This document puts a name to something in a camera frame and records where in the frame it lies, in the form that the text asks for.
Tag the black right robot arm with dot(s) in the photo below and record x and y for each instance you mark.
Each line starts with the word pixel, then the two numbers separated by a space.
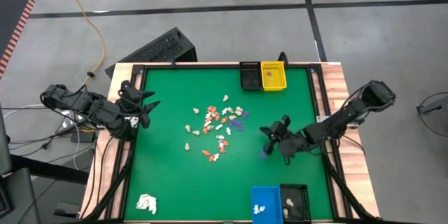
pixel 336 122

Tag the yellow plastic basket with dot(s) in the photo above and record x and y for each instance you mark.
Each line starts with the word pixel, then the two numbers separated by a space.
pixel 276 82

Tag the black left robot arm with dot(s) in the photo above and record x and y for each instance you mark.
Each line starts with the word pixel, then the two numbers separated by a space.
pixel 87 106

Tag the grey monitor panel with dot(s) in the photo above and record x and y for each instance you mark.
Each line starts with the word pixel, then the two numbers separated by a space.
pixel 4 147

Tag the black orange striped floor mat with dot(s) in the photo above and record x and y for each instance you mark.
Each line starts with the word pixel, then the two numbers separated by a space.
pixel 10 17

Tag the black floor beam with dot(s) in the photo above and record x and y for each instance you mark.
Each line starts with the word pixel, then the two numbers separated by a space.
pixel 45 169

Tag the crumpled white paper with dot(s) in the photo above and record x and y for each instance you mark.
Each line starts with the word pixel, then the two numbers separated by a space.
pixel 147 203

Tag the black curved clamp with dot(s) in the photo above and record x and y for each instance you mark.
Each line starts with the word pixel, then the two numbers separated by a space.
pixel 283 57

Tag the black plastic basket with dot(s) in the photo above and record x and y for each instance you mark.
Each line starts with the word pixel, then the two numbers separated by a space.
pixel 250 80
pixel 301 196

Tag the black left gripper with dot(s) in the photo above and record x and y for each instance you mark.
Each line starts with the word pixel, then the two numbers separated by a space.
pixel 129 96

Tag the green table mat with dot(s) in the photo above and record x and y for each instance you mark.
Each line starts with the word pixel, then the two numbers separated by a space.
pixel 175 182

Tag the silver metal bracket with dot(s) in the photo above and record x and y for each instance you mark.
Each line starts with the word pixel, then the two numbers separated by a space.
pixel 319 119

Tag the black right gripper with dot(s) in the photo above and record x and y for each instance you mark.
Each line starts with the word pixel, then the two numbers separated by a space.
pixel 281 131

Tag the blue plastic basket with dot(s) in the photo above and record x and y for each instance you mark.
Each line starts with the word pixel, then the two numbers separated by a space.
pixel 269 196

